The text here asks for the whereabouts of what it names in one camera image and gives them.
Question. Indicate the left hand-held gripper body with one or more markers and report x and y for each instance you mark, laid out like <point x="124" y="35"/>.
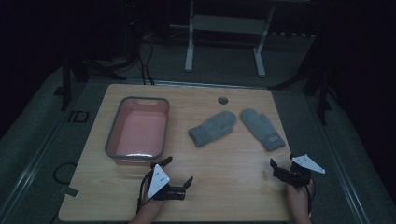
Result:
<point x="158" y="180"/>

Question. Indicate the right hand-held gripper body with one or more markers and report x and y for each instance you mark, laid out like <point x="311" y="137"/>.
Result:
<point x="299" y="172"/>

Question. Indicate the grey mitten with label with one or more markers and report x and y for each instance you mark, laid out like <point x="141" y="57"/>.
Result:
<point x="261" y="129"/>

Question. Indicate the pink basin with grey rim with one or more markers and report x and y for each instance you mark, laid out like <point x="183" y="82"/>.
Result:
<point x="138" y="129"/>

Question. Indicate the plain grey mitten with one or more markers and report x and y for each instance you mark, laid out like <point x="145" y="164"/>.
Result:
<point x="213" y="128"/>

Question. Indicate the person's left hand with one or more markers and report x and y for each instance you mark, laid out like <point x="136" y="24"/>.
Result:
<point x="148" y="203"/>

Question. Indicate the person's right hand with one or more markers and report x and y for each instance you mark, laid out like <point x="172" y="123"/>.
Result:
<point x="298" y="199"/>

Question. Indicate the black tripod stand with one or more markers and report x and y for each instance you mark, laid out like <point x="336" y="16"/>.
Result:
<point x="77" y="71"/>
<point x="317" y="87"/>

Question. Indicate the grey tape strip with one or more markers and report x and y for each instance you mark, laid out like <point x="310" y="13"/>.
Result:
<point x="69" y="192"/>

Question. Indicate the white metal stand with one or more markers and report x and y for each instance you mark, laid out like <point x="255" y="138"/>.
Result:
<point x="225" y="26"/>

